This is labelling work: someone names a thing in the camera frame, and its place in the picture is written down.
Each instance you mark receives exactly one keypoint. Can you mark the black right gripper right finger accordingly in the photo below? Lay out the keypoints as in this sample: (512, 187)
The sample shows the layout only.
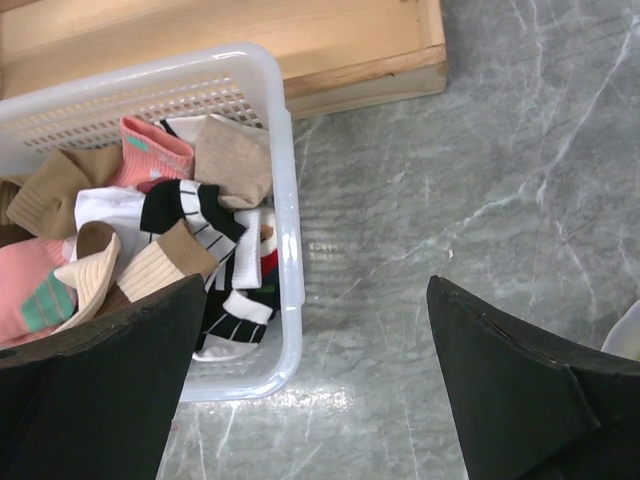
(529, 404)

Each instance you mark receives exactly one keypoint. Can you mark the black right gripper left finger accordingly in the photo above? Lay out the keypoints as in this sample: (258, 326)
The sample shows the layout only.
(97, 401)

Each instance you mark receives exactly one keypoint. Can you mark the cream brown ribbed sock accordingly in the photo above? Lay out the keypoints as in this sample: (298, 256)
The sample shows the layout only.
(100, 289)

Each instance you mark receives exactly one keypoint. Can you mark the wooden hanger stand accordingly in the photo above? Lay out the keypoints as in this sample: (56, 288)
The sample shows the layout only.
(334, 55)

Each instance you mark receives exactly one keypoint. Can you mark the pink sock left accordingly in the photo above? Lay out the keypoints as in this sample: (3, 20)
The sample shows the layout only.
(33, 301)

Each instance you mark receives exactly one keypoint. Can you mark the black white striped sock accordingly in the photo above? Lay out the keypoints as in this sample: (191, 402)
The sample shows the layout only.
(243, 292)

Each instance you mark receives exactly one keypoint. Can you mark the tan brown sock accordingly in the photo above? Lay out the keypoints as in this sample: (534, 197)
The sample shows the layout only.
(43, 202)

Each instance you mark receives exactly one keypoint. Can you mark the pink sock with green stripes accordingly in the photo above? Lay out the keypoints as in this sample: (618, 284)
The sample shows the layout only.
(150, 153)

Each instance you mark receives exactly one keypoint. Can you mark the beige folded sock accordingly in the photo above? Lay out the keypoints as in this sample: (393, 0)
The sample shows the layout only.
(237, 159)

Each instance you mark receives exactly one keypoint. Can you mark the white plastic laundry basket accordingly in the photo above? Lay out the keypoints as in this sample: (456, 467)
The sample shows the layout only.
(241, 83)

